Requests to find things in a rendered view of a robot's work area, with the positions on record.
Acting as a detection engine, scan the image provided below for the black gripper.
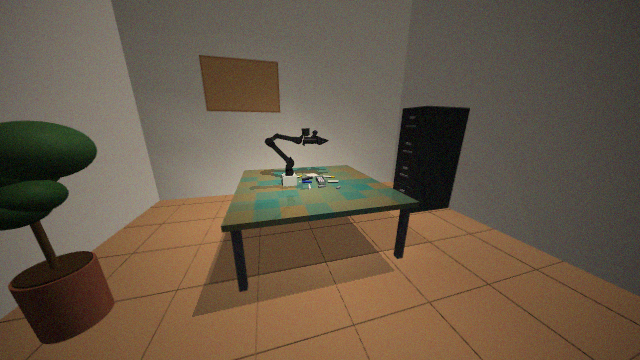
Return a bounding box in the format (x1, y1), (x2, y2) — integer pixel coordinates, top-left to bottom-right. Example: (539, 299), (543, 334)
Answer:
(310, 136), (328, 145)

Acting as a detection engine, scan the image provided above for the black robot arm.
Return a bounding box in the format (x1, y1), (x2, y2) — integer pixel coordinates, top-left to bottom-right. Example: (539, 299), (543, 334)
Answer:
(265, 128), (318, 176)

